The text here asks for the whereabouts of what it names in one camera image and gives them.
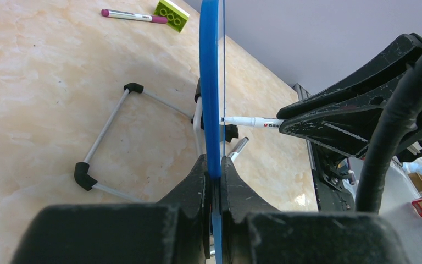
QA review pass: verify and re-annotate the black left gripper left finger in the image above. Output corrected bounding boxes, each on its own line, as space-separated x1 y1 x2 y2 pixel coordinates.
12 155 210 263

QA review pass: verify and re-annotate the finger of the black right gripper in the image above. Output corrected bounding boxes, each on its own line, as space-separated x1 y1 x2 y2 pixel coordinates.
279 106 422 159
276 33 422 119

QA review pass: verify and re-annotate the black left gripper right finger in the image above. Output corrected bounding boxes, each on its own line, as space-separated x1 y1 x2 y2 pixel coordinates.
221 157 409 263

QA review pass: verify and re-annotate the blue marker pen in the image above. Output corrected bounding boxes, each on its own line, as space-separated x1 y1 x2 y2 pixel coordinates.
221 116 284 129

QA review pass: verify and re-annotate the blue framed whiteboard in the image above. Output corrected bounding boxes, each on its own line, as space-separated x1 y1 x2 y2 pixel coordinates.
199 1 224 263

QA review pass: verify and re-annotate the black cap marker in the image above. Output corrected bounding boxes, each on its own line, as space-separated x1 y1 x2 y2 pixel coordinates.
228 137 249 162

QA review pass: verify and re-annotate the green white toy brick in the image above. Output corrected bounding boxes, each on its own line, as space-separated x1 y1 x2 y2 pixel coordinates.
153 0 190 33

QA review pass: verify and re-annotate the purple cap marker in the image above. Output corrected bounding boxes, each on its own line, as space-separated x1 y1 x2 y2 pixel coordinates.
101 9 168 24

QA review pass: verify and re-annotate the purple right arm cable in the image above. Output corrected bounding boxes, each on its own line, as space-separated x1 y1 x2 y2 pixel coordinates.
354 31 422 214

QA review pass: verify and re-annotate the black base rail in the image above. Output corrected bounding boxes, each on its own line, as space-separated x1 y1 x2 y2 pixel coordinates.
307 141 355 212

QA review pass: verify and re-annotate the white wire whiteboard stand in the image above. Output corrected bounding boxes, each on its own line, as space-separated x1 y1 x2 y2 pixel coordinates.
74 77 240 204

